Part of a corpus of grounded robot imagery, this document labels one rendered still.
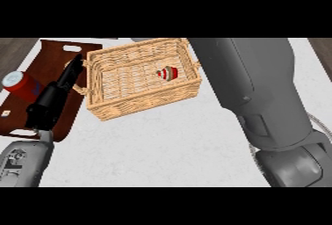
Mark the red can with pale lid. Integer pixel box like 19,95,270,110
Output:
1,70,45,104

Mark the red and white cupcake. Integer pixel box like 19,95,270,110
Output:
154,66,180,82

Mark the dark brown wooden cutting board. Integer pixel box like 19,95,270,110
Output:
0,39,103,143

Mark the tan wicker basket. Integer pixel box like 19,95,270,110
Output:
70,37,203,122

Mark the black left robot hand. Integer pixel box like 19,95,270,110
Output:
23,53,85,132

